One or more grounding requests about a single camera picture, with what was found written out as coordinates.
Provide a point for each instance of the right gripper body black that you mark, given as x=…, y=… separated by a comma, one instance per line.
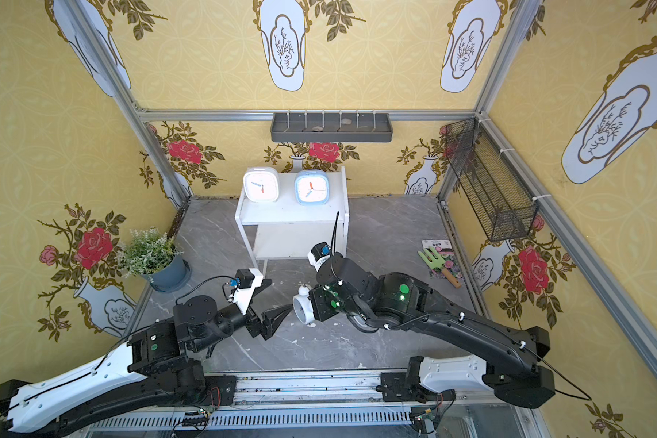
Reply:
x=318, y=305

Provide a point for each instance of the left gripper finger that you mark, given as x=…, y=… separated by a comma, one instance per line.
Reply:
x=266, y=283
x=272, y=319

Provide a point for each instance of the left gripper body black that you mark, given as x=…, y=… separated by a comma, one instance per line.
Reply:
x=254, y=321

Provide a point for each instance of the white twin-bell alarm clock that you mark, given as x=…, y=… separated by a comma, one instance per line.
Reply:
x=303, y=307

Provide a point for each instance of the blue square alarm clock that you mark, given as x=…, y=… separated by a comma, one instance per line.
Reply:
x=312, y=187

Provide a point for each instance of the white square alarm clock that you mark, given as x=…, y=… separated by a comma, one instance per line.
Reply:
x=261, y=184

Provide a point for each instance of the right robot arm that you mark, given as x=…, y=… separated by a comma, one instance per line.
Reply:
x=396, y=301

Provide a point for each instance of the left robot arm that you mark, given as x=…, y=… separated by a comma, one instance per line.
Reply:
x=154, y=367

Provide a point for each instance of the white two-tier metal shelf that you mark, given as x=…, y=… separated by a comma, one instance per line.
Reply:
x=286, y=229

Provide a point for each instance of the green garden fork tool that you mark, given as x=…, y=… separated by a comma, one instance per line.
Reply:
x=437, y=263

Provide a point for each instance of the pink seed packet card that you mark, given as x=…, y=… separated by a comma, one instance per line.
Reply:
x=445, y=248

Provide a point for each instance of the potted plant in grey pot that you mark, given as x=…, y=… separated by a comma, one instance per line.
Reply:
x=154, y=256

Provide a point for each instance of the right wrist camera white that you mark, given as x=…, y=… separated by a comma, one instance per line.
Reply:
x=319, y=254

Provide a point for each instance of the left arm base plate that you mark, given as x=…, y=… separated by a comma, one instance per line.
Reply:
x=219, y=391

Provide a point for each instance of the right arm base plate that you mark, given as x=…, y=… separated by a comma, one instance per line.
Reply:
x=400, y=387

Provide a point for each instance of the grey wall tray with hooks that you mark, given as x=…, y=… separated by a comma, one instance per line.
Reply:
x=331, y=126

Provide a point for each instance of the black wire mesh basket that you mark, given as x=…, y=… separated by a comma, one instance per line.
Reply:
x=501, y=202

